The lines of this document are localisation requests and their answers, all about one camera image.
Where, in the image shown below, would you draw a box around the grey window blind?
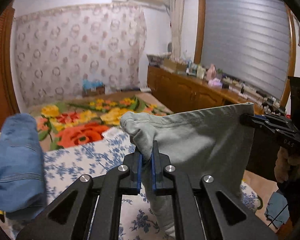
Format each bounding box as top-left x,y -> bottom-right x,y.
200,0 -> 290,99

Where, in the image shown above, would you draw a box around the person's right hand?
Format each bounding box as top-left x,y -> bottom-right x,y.
274,147 -> 300,183

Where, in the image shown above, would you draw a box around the wooden sideboard cabinet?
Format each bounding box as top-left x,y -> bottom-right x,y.
147,66 -> 252,113

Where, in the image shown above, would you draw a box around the patterned lace curtain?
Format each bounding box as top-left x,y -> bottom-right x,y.
14,3 -> 147,106

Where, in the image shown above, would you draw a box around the blue floral white bedsheet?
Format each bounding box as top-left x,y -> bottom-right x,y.
0,127 -> 263,240

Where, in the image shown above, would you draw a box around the blue denim jeans stack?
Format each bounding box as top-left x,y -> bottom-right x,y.
0,113 -> 47,220

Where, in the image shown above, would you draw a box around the cardboard box with blue bag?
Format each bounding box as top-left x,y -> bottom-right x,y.
82,79 -> 105,97

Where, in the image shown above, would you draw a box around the pink bottle on sideboard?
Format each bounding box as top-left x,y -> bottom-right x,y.
206,64 -> 217,81

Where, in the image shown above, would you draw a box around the cardboard box on sideboard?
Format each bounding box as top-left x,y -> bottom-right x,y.
163,59 -> 187,73

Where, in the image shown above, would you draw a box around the colourful flower blanket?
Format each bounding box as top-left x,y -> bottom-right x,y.
29,91 -> 172,151

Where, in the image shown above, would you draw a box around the grey pants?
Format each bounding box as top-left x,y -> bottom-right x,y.
120,102 -> 254,238

